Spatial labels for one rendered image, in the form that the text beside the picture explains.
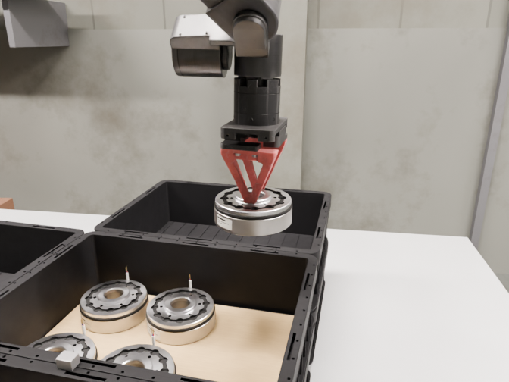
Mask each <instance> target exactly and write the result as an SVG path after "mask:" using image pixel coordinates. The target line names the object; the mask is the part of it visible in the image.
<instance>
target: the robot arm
mask: <svg viewBox="0 0 509 382"><path fill-rule="evenodd" d="M200 1H201V2H202V3H204V4H205V5H206V6H207V10H206V14H185V15H179V16H178V17H177V18H176V20H175V24H174V26H173V32H172V34H171V38H170V46H171V53H172V62H173V68H174V70H175V73H176V75H177V76H181V77H222V78H225V77H226V74H227V71H228V70H230V68H231V65H232V59H233V47H234V75H236V76H238V77H234V114H233V120H231V121H230V122H228V123H226V124H224V125H223V126H222V127H220V138H221V139H225V140H224V141H223V142H221V143H220V154H221V155H222V157H223V160H224V161H225V163H226V165H227V167H228V168H229V170H230V173H231V174H232V176H233V178H234V180H235V182H236V185H237V187H238V188H239V191H240V193H241V196H242V198H243V200H244V203H250V204H255V203H256V201H257V200H258V197H259V195H260V193H261V190H263V189H265V187H266V185H267V182H268V180H269V179H270V176H271V174H272V172H273V169H274V168H275V166H276V163H277V162H278V159H279V157H280V155H281V153H282V151H283V149H284V147H285V145H286V142H287V133H286V128H287V120H288V118H287V117H280V116H279V107H280V90H281V85H280V84H281V78H277V77H281V73H282V56H283V34H276V33H277V30H278V26H279V14H280V8H281V1H282V0H200ZM236 159H240V160H243V163H244V165H245V169H246V172H247V175H248V178H249V181H250V183H251V187H252V189H253V190H252V192H249V191H248V188H247V186H246V184H245V180H244V178H243V176H242V172H241V170H240V168H239V165H238V162H237V160H236ZM253 161H257V162H259V163H262V165H263V166H262V168H261V171H260V173H259V175H258V178H257V175H256V173H255V168H254V165H253Z"/></svg>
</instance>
